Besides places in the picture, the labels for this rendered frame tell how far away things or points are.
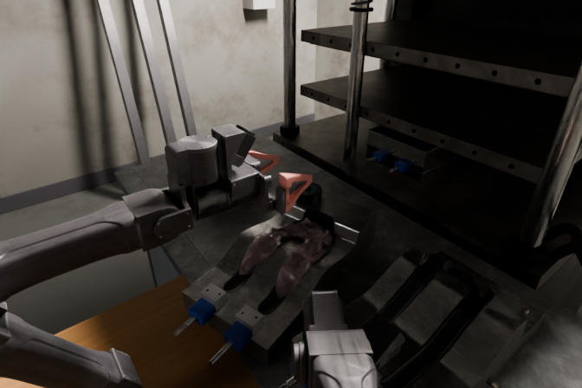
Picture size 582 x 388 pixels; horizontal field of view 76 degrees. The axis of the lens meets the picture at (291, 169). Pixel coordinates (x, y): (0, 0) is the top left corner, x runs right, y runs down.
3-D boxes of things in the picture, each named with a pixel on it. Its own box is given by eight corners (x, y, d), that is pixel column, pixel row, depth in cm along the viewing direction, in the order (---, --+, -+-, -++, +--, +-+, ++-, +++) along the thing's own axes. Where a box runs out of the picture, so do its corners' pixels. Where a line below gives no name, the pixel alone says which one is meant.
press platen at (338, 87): (541, 185, 104) (547, 170, 102) (300, 94, 182) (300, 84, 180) (628, 127, 143) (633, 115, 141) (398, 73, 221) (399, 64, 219)
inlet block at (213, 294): (184, 350, 77) (180, 332, 74) (168, 338, 79) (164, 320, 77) (229, 309, 86) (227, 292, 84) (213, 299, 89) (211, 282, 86)
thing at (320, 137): (533, 293, 104) (540, 277, 101) (273, 142, 196) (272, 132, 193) (630, 197, 148) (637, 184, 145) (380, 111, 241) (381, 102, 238)
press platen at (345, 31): (573, 99, 92) (580, 79, 90) (300, 41, 170) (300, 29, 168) (657, 61, 131) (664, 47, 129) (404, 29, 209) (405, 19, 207)
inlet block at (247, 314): (221, 379, 71) (218, 361, 69) (203, 365, 74) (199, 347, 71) (264, 333, 81) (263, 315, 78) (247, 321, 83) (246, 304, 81)
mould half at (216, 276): (268, 367, 76) (266, 331, 71) (184, 307, 90) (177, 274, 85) (373, 242, 112) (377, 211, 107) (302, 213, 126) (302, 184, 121)
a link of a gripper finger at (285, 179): (294, 151, 67) (250, 164, 62) (321, 165, 62) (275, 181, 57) (294, 184, 70) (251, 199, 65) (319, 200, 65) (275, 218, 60)
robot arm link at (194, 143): (201, 128, 59) (122, 145, 52) (228, 145, 53) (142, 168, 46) (207, 191, 64) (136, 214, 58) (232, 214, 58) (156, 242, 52)
